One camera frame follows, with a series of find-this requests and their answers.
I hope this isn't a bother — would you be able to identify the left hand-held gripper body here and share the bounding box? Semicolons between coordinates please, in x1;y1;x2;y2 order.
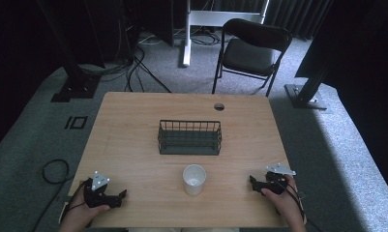
83;170;119;209

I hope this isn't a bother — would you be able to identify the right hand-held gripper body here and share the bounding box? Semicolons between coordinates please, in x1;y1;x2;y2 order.
259;162;297;196

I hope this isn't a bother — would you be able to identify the person's left hand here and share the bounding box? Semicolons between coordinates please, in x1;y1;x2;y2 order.
58;188;112;232

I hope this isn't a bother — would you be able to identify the person's right hand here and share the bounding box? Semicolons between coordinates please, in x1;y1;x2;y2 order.
260;174;308;232

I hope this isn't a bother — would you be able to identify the white cup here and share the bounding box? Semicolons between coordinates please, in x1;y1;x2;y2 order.
182;163;208;197

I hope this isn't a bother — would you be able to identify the black metal stand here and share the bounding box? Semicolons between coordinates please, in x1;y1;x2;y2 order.
284;47;332;111
36;0;102;103

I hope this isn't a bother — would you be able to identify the black folding chair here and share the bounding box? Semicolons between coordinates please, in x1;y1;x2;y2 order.
211;17;293;99

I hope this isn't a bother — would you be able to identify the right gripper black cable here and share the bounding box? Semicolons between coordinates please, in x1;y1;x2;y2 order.
273;175;323;232

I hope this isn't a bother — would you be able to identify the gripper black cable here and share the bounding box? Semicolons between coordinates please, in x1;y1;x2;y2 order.
273;175;323;232
59;181;88;224

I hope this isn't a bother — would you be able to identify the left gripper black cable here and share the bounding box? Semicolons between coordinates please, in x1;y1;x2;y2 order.
59;181;88;224

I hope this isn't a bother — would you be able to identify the black looped floor cable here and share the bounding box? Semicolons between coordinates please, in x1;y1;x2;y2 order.
30;158;75;232

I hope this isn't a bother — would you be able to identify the black wire basket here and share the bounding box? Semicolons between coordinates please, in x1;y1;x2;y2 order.
157;119;223;157

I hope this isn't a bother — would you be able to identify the bundle of floor cables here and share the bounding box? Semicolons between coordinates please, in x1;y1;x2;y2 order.
78;18;222;95

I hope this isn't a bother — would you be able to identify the white desk frame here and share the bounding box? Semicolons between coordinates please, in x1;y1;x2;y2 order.
181;0;271;68

